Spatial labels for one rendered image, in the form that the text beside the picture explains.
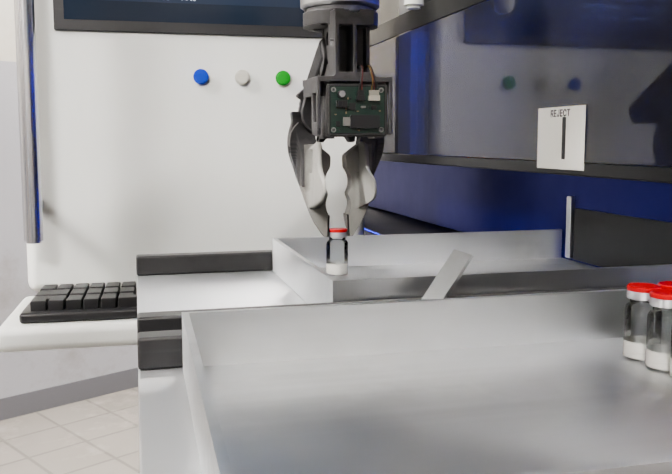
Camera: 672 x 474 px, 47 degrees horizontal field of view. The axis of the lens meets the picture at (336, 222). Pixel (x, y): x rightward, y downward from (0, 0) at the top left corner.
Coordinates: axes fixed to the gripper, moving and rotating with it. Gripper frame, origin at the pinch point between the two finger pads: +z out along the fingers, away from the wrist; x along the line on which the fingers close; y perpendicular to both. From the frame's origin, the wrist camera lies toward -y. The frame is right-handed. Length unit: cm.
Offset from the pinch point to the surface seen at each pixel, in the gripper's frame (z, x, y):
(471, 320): 3.7, 1.8, 28.6
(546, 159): -6.1, 20.5, 4.8
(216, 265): 4.8, -11.4, -6.1
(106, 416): 93, -33, -217
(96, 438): 93, -35, -195
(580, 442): 5.5, -0.2, 44.8
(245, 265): 5.0, -8.3, -6.1
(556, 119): -10.0, 20.5, 6.5
